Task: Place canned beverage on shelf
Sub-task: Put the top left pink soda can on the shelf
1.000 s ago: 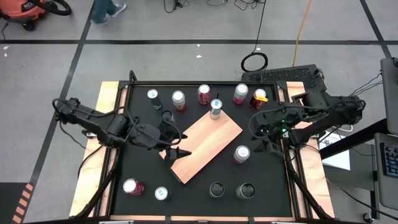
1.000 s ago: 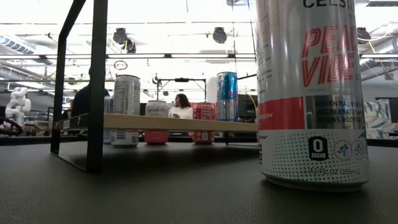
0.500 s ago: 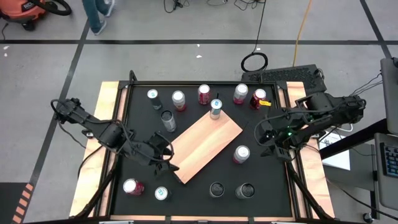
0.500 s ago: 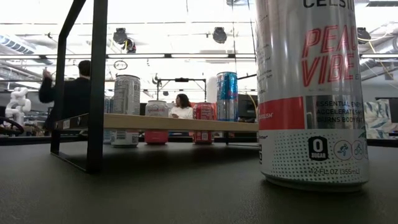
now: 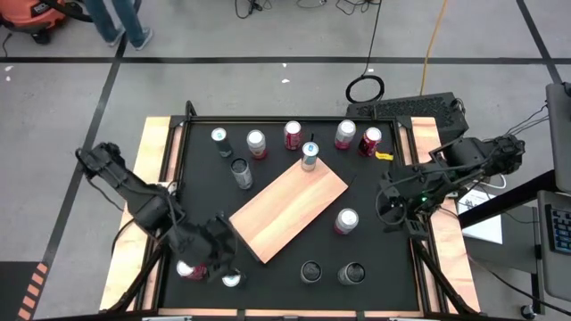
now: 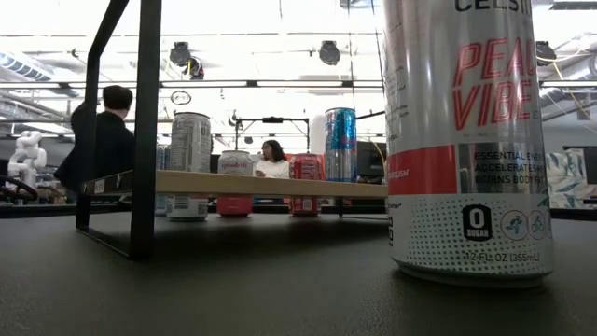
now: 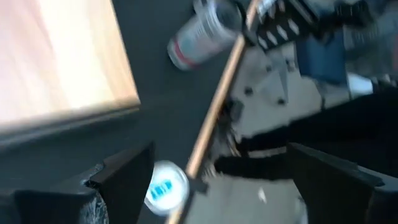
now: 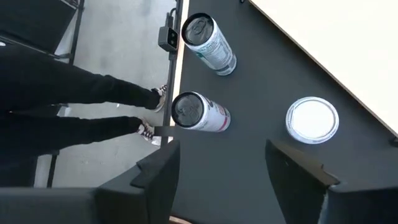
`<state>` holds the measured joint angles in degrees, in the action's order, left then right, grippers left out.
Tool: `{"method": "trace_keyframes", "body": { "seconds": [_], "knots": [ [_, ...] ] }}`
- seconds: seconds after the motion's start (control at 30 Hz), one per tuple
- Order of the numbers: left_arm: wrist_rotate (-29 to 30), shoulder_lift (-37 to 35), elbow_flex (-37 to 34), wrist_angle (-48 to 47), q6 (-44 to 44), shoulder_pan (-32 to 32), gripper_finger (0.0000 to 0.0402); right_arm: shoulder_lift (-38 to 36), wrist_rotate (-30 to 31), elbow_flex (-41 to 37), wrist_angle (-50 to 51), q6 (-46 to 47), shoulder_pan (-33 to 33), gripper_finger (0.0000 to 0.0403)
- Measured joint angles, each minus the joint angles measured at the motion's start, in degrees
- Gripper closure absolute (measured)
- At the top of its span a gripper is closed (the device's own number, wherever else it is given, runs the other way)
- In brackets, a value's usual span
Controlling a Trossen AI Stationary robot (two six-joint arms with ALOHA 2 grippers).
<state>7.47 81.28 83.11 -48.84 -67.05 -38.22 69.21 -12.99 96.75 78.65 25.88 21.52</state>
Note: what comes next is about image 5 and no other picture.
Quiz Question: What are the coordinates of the blue silver Red Bull can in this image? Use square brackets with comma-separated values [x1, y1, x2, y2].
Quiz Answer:
[300, 141, 320, 173]

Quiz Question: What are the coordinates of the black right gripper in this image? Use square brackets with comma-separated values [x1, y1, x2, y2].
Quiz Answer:
[374, 160, 430, 240]

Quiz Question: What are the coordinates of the grey monitor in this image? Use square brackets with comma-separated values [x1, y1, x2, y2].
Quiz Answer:
[544, 82, 571, 193]

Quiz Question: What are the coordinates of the wooden shelf with black frame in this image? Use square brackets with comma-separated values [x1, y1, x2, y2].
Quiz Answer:
[228, 131, 358, 265]

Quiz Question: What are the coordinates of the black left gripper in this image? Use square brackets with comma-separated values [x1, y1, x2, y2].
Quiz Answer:
[176, 213, 238, 283]

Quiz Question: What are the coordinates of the person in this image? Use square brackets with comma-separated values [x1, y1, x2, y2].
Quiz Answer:
[83, 0, 153, 51]

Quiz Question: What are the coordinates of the white paper sheet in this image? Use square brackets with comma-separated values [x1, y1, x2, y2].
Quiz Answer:
[457, 189, 504, 245]

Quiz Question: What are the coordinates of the black mat with orange stripes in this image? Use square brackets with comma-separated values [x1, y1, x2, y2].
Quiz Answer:
[0, 260, 50, 321]

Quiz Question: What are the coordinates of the yellow extension cable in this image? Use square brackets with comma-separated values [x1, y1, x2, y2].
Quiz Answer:
[418, 0, 449, 97]

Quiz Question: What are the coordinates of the orange shop vacuum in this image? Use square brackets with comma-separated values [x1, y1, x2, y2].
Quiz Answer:
[0, 0, 97, 45]

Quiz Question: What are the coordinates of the black keyboard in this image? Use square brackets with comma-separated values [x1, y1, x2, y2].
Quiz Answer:
[544, 203, 571, 256]

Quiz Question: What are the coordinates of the white pink Spindrift can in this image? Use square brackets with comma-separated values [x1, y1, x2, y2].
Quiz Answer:
[333, 207, 360, 236]
[245, 128, 269, 161]
[334, 119, 358, 151]

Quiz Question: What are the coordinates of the red Coca-Cola can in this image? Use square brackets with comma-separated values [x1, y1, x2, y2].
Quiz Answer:
[283, 119, 303, 152]
[357, 127, 384, 158]
[175, 259, 209, 282]

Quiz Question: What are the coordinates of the grey computer cart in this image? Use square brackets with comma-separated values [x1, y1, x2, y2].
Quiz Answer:
[463, 189, 571, 304]

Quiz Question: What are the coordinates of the black perforated computer case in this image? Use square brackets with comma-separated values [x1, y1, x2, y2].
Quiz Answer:
[345, 91, 470, 144]

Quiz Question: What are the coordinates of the black coiled floor cable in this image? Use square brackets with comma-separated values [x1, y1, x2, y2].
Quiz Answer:
[345, 0, 385, 104]

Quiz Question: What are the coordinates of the white cable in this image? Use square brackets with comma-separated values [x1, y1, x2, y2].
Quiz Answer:
[484, 171, 509, 191]

